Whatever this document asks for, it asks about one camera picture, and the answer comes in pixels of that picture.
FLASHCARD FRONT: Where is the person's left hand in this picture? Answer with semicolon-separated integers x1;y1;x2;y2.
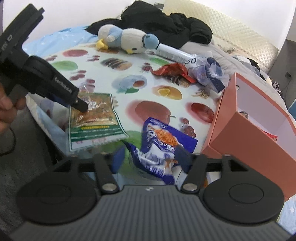
0;84;26;134

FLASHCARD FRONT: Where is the red white snack packet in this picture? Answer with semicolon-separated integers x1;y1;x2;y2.
263;131;278;142

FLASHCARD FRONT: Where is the red snack wrapper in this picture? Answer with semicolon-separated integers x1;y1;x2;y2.
151;63;197;83

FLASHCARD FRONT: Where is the fruit pattern mat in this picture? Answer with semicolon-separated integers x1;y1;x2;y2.
26;43;226;186

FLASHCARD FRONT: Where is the blue purple snack packet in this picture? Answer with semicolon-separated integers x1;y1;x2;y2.
125;117;198;185

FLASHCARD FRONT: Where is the orange cardboard box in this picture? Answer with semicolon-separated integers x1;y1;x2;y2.
202;73;295;200

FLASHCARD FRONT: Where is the white blue bird plush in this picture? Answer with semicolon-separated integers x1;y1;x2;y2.
96;24;159;54

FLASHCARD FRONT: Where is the clear blue plastic bag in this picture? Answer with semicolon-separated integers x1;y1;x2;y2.
185;56;230;93

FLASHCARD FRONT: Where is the green clear snack packet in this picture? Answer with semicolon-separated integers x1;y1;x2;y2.
68;92;129;152

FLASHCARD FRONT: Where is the black jacket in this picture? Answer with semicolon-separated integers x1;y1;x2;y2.
86;1;213;49

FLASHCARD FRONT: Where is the orange snack packet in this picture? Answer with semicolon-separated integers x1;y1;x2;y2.
239;111;249;119

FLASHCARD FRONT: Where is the white cylindrical tube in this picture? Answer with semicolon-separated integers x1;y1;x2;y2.
156;44;201;69

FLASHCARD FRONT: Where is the grey duvet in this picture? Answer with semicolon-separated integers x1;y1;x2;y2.
180;42;295;125

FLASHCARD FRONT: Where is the cream quilted headboard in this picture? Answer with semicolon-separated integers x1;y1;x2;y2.
163;1;278;72

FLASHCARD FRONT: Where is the grey bedside shelf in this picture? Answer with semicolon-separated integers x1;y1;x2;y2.
268;40;296;108

